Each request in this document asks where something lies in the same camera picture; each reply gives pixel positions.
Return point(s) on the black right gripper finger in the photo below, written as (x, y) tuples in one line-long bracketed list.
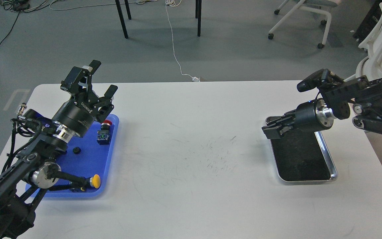
[(288, 115), (275, 129)]

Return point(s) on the blue plastic tray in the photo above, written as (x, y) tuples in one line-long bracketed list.
[(93, 159)]

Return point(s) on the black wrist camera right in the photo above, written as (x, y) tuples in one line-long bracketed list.
[(321, 79)]

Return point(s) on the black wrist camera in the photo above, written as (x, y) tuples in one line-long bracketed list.
[(321, 79), (71, 82)]

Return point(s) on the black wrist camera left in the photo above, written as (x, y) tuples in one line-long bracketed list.
[(71, 82)]

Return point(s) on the yellow push button switch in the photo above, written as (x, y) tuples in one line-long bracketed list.
[(82, 184)]

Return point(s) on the silver metal tray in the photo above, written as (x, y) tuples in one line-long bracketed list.
[(302, 157)]

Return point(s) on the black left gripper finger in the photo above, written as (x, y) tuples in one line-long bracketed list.
[(86, 82), (103, 107)]

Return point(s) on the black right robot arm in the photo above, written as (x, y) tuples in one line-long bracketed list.
[(338, 98)]

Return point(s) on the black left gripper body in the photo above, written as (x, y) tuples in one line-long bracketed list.
[(76, 116)]

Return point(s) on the red push button switch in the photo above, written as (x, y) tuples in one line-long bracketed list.
[(103, 135)]

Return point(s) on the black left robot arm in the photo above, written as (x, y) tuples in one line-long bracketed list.
[(31, 171)]

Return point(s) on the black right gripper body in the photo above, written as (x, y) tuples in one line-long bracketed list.
[(313, 116)]

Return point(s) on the small black gear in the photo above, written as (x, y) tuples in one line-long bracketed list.
[(76, 150)]

